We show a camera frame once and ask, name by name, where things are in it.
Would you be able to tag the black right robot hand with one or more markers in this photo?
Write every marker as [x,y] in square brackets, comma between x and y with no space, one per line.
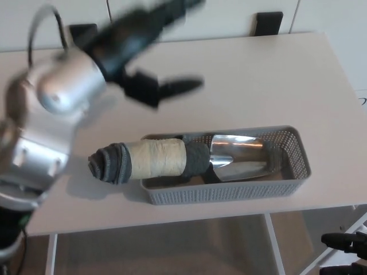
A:
[344,243]

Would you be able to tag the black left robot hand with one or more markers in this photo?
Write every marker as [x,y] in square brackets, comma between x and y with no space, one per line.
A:
[123,43]

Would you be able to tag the white cabinet with doors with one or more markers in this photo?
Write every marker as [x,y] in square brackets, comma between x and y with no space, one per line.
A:
[229,14]

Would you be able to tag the grey perforated plastic basket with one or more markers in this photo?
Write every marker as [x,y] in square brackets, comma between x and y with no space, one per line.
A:
[223,193]

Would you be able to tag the white paper with black writing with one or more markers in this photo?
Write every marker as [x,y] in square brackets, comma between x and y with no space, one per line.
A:
[362,98]

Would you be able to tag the white desk with metal frame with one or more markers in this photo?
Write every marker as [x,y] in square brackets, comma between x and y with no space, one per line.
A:
[258,86]

